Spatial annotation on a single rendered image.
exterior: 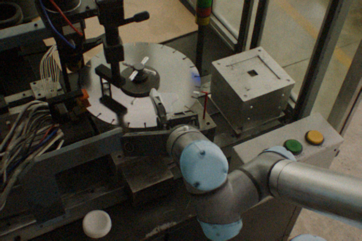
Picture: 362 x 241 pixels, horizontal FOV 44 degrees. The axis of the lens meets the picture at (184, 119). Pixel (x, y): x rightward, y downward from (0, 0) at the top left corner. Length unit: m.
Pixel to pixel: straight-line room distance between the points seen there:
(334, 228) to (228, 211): 1.39
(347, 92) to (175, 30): 0.75
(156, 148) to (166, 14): 0.96
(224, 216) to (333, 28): 0.56
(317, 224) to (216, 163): 1.44
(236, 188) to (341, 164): 1.59
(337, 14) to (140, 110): 0.53
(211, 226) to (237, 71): 0.64
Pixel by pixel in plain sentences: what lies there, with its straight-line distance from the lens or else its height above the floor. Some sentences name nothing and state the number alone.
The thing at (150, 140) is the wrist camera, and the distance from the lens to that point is 0.91.
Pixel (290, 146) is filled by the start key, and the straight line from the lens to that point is 1.16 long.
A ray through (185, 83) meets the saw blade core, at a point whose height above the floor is 0.95.
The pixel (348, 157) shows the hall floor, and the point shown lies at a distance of 2.42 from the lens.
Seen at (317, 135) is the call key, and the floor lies 0.91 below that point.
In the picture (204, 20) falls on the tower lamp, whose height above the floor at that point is 0.99.
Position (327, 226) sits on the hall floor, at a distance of 2.15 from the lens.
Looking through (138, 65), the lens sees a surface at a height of 1.00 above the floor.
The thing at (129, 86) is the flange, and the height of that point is 0.96.
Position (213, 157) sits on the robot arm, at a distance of 0.73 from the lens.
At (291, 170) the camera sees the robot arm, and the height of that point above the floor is 1.16.
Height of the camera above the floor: 1.79
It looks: 48 degrees down
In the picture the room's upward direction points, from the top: 4 degrees clockwise
